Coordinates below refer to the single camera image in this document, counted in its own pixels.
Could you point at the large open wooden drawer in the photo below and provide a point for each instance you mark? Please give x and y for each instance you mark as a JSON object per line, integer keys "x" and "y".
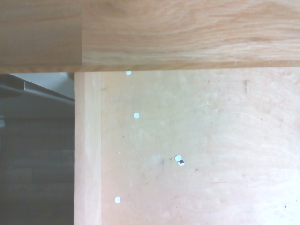
{"x": 187, "y": 145}

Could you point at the small white paper dot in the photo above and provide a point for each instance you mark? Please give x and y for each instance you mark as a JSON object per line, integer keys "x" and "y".
{"x": 117, "y": 200}
{"x": 177, "y": 157}
{"x": 136, "y": 115}
{"x": 128, "y": 72}

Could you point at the white paper dot dark mark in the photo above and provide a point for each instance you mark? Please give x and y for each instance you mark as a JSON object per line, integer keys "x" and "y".
{"x": 181, "y": 162}

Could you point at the stainless steel dishwasher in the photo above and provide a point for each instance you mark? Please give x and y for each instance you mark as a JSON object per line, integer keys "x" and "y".
{"x": 35, "y": 145}

